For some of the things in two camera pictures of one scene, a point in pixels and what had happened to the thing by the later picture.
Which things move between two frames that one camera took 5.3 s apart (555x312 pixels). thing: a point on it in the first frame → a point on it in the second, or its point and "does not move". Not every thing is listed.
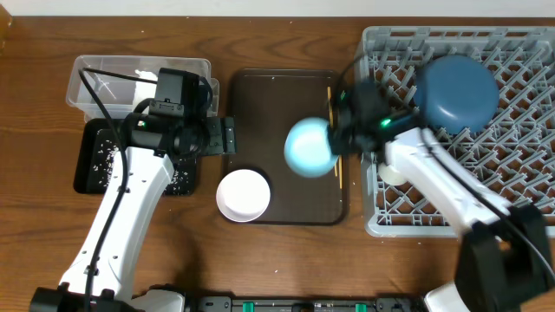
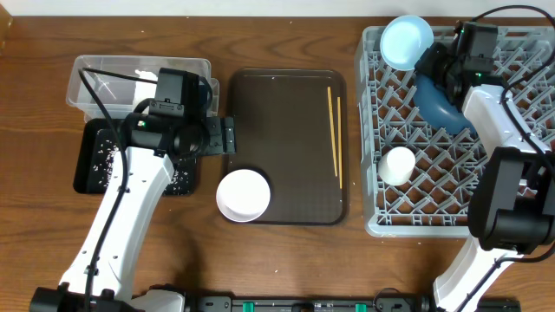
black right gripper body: [344, 140] → [438, 63]
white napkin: [144, 90] does not move
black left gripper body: [214, 145] does not move
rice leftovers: [179, 182] does not move
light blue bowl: [307, 149] → [403, 42]
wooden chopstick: [329, 90] does not move
